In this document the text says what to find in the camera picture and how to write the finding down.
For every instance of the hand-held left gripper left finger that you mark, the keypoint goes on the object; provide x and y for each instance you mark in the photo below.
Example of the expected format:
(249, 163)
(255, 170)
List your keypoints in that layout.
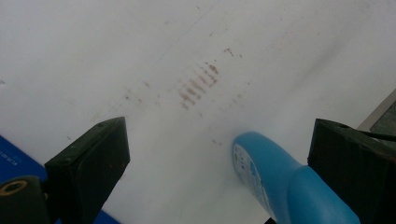
(90, 161)

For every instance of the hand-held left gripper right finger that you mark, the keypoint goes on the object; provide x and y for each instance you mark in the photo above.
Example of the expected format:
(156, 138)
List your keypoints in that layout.
(351, 168)

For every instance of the blue plastic bottle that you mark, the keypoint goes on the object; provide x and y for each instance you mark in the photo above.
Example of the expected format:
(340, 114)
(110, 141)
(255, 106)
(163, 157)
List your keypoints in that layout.
(280, 180)

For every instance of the white table mat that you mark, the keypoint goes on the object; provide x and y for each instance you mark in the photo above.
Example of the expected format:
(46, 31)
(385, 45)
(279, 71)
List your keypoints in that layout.
(193, 62)

